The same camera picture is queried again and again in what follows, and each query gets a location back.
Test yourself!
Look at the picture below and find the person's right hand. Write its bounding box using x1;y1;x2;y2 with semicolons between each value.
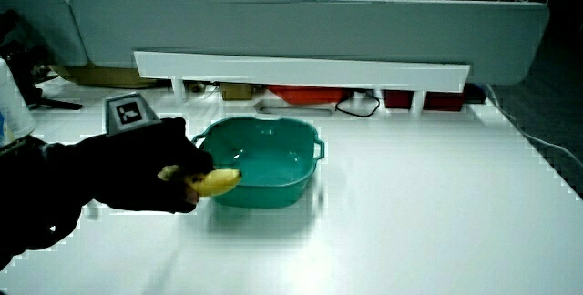
85;91;216;215

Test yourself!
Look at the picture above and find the yellow banana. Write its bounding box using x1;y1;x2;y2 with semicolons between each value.
157;164;243;198

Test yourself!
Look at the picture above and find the person's right forearm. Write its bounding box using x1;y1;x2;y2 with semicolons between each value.
0;133;99;271

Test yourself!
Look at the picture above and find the white desk shelf riser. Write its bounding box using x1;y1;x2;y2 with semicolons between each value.
133;50;472;115

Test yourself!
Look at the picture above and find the white desk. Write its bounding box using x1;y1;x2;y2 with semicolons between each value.
0;76;583;295

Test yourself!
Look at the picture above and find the brown wooden board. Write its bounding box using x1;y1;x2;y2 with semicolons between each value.
49;62;160;90

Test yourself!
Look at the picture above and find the brown cardboard box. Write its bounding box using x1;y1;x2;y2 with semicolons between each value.
220;82;254;102

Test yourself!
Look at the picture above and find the teal plastic basin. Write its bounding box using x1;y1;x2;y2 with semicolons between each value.
191;116;326;209

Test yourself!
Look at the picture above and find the white plastic container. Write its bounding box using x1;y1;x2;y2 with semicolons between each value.
0;56;36;148

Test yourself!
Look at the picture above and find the black tripod stand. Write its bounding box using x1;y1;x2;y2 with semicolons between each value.
0;9;84;112

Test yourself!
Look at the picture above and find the grey flat tray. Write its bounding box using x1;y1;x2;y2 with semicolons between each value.
253;99;335;118

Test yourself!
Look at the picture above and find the narrow grey partition panel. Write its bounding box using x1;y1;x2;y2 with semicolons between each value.
0;0;89;67

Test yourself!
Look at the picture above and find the red plastic tray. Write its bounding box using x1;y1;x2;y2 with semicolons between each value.
266;85;351;106

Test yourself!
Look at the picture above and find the wide grey partition panel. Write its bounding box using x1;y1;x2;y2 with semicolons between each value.
68;0;550;86

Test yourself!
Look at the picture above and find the dark red box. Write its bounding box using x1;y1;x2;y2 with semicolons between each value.
383;89;466;113

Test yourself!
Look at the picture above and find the black cable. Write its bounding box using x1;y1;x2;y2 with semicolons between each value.
334;90;382;119

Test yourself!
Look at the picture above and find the white cable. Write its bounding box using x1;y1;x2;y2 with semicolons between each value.
485;84;583;168

